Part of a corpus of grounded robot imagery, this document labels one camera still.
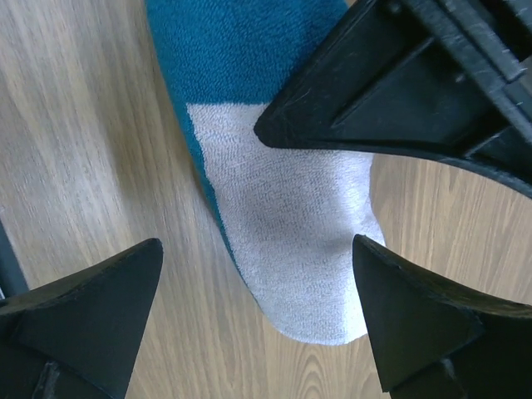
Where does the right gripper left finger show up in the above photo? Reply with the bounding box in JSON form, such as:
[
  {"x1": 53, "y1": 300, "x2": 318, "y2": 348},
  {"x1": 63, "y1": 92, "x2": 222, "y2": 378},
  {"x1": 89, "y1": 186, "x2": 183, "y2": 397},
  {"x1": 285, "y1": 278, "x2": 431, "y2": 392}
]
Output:
[{"x1": 1, "y1": 238, "x2": 163, "y2": 398}]

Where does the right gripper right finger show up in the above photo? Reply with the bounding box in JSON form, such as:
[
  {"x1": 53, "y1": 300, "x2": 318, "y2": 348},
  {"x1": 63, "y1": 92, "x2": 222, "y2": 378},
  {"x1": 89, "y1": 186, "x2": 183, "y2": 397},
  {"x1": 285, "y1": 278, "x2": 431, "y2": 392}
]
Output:
[{"x1": 353, "y1": 235, "x2": 531, "y2": 398}]

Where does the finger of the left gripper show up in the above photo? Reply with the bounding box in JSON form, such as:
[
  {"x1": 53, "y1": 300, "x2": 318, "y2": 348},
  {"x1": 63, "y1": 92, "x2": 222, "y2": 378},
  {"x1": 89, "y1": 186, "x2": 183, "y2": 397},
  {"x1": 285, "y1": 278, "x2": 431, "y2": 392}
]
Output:
[{"x1": 254, "y1": 0, "x2": 531, "y2": 187}]

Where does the teal and cream Doraemon towel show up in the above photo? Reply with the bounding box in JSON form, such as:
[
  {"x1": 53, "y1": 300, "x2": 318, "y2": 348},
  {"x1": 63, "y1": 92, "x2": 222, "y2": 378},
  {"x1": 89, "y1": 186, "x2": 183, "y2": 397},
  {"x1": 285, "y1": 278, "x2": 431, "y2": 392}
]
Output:
[{"x1": 145, "y1": 1, "x2": 383, "y2": 345}]

